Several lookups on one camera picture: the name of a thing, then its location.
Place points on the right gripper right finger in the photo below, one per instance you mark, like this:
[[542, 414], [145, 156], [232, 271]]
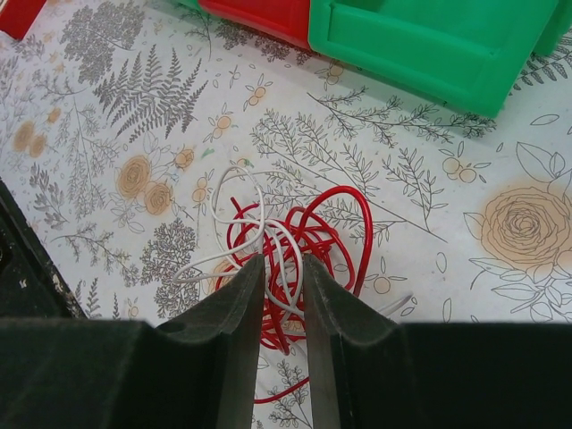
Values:
[[365, 371]]

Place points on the red plastic bin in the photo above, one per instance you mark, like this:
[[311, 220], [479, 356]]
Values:
[[287, 20]]

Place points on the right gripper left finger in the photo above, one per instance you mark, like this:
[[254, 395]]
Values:
[[197, 370]]

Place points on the right green plastic bin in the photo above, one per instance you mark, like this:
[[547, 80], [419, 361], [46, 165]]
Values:
[[465, 53]]

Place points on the black table front frame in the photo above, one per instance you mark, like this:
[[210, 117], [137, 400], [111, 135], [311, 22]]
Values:
[[31, 285]]

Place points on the floral table mat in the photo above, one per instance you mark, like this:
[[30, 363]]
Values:
[[155, 148]]

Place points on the red window toy brick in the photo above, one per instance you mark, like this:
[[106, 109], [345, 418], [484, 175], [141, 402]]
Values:
[[17, 16]]

